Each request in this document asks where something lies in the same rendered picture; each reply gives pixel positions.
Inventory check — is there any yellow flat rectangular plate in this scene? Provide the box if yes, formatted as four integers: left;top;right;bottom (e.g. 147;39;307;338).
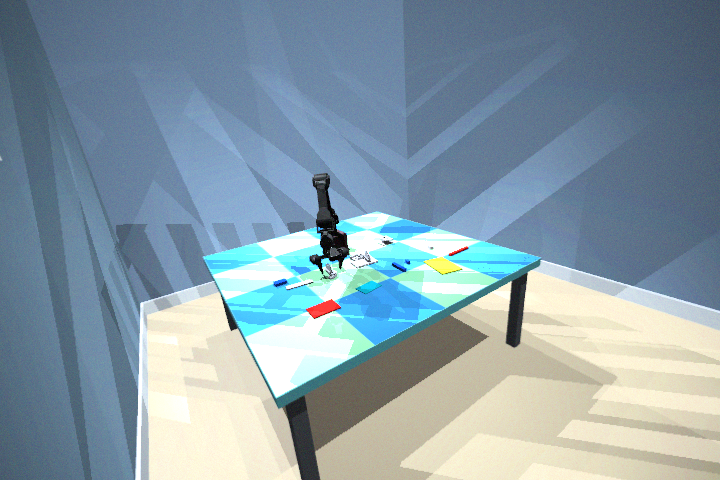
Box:
424;257;462;275

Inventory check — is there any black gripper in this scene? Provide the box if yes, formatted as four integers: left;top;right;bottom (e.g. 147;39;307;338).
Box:
309;247;350;274

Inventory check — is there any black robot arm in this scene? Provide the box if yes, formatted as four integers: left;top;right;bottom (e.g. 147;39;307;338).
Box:
312;173;343;262

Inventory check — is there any red rectangular block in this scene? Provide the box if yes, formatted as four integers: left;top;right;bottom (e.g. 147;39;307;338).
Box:
306;299;341;319

